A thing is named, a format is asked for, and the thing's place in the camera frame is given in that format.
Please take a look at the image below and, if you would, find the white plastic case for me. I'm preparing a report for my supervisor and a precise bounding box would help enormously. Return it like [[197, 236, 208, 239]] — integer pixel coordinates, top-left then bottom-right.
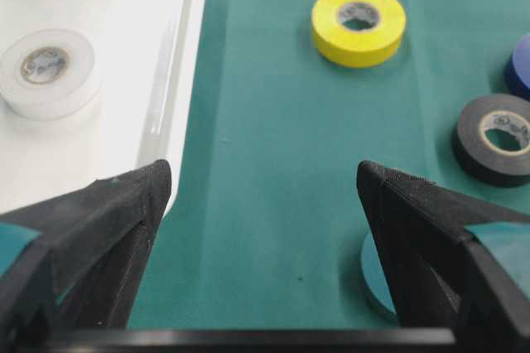
[[1, 0, 205, 212]]

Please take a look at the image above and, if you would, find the white tape roll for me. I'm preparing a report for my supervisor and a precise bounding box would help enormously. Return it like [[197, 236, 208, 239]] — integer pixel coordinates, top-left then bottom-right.
[[1, 29, 102, 120]]

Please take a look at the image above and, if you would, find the blue tape roll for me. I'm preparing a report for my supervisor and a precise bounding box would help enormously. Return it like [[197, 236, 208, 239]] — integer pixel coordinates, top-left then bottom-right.
[[504, 34, 530, 101]]

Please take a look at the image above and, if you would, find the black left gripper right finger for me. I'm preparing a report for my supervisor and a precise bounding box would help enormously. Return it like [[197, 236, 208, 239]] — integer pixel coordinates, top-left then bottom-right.
[[356, 161, 529, 352]]

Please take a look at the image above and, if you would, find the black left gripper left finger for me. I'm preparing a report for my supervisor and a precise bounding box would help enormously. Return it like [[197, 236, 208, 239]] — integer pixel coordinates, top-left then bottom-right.
[[1, 160, 171, 352]]

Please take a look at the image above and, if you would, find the teal tape roll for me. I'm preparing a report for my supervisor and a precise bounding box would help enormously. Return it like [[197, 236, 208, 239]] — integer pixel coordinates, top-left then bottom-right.
[[359, 232, 398, 324]]

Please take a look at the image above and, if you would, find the black tape roll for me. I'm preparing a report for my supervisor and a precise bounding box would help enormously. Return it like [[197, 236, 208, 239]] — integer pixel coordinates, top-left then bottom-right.
[[452, 94, 529, 187]]

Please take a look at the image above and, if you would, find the yellow tape roll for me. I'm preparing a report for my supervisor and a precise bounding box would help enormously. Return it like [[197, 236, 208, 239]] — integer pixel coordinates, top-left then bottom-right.
[[311, 0, 407, 68]]

